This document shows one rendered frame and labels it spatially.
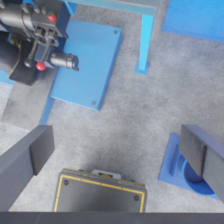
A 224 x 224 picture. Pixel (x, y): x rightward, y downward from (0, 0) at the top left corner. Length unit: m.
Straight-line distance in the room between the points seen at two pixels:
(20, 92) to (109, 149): 1.05
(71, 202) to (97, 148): 0.51
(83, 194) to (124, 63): 1.26
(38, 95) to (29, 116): 0.22
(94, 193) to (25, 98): 1.10
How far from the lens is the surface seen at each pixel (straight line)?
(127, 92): 1.64
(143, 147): 1.60
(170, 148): 1.62
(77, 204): 1.45
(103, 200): 1.39
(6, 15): 0.97
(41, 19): 0.83
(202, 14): 1.69
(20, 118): 1.82
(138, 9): 0.71
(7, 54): 1.40
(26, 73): 1.39
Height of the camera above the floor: 1.59
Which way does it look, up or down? 79 degrees down
